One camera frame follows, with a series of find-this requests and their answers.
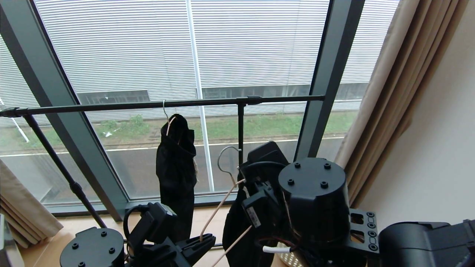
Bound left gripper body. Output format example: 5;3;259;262
128;237;193;267

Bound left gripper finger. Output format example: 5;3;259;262
186;239;217;266
178;233;216;253

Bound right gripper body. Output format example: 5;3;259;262
242;190;291;242

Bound thin black shorts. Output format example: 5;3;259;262
222;189;295;267

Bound pink clothes hanger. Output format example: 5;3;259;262
162;99;178;136
200;146;253;267

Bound white laundry basket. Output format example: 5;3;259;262
276;243;302;267

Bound black clothes rack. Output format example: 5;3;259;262
0;95;325;249

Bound beige curtain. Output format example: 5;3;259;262
0;159;64;249
334;0;472;208

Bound window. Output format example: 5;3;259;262
0;0;401;215

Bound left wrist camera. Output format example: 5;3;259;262
128;202;178;247

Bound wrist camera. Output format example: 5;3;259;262
239;141;291;186
128;202;178;247

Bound black cable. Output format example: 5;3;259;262
122;204;150;243

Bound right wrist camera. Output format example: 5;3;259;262
239;141;291;186

